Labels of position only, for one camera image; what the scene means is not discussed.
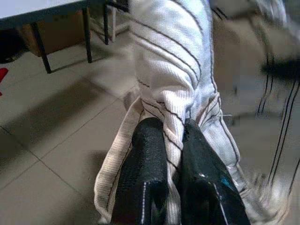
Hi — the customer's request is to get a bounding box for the red cloth garment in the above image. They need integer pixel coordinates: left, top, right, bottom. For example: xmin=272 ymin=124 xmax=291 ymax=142
xmin=0 ymin=67 xmax=9 ymax=97

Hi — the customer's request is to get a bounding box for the brown cardboard box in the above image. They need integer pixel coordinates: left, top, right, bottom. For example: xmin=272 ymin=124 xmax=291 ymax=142
xmin=21 ymin=14 xmax=86 ymax=57

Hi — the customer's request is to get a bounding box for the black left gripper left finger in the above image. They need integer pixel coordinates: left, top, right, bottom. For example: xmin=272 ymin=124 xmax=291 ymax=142
xmin=112 ymin=117 xmax=170 ymax=225

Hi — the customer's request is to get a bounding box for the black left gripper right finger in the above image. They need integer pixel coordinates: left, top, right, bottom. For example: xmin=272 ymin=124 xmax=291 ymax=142
xmin=179 ymin=119 xmax=252 ymax=225

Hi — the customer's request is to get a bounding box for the cream jacket with dark stitching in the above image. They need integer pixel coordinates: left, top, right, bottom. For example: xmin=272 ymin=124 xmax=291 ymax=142
xmin=93 ymin=0 xmax=300 ymax=225

